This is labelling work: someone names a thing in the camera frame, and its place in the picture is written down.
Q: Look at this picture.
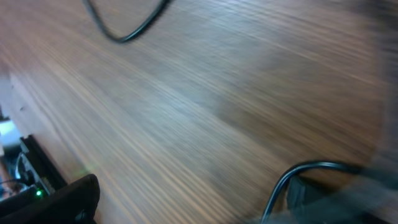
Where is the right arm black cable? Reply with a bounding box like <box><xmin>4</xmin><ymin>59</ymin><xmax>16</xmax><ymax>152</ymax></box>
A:
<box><xmin>260</xmin><ymin>160</ymin><xmax>364</xmax><ymax>224</ymax></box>

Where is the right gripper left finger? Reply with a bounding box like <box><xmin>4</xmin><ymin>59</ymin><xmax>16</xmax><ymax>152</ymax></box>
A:
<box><xmin>1</xmin><ymin>174</ymin><xmax>100</xmax><ymax>224</ymax></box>

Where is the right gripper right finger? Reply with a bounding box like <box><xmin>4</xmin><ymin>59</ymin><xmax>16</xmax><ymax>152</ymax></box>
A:
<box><xmin>264</xmin><ymin>166</ymin><xmax>397</xmax><ymax>223</ymax></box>

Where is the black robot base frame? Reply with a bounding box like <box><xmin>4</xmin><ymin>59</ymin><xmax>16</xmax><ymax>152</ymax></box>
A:
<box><xmin>1</xmin><ymin>135</ymin><xmax>68</xmax><ymax>210</ymax></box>

